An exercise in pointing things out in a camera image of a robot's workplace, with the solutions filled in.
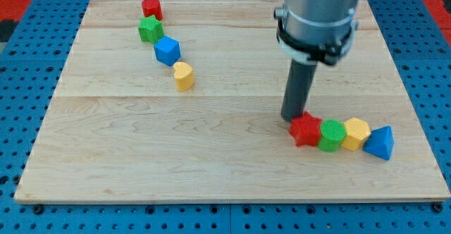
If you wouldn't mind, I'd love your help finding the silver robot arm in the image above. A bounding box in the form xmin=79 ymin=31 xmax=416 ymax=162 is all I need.
xmin=273 ymin=0 xmax=358 ymax=66

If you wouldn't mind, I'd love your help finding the blue triangle block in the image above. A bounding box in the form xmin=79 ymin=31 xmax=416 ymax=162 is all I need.
xmin=363 ymin=125 xmax=394 ymax=161

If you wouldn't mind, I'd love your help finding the yellow heart block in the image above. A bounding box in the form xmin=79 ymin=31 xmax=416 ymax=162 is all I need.
xmin=173 ymin=62 xmax=194 ymax=92

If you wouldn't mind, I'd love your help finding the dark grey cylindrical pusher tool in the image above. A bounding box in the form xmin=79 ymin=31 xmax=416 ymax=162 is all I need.
xmin=280 ymin=59 xmax=317 ymax=122

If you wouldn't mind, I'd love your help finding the yellow hexagon block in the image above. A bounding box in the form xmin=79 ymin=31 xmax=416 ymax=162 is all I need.
xmin=341 ymin=117 xmax=371 ymax=151

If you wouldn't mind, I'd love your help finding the red cylinder block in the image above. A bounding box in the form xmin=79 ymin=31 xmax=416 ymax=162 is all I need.
xmin=142 ymin=0 xmax=163 ymax=20

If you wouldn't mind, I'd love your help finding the blue cube block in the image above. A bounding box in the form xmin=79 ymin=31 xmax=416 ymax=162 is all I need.
xmin=154 ymin=36 xmax=181 ymax=66

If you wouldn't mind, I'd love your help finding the green cylinder block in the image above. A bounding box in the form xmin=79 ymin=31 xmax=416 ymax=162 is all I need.
xmin=317 ymin=119 xmax=346 ymax=152

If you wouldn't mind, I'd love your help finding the green star block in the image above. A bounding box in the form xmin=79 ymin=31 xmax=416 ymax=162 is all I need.
xmin=138 ymin=15 xmax=164 ymax=44

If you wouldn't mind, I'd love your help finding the wooden board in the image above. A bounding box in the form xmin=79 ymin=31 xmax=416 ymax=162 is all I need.
xmin=15 ymin=0 xmax=450 ymax=204

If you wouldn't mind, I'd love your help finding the red star block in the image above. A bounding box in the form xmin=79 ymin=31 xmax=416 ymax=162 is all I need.
xmin=289 ymin=111 xmax=323 ymax=147

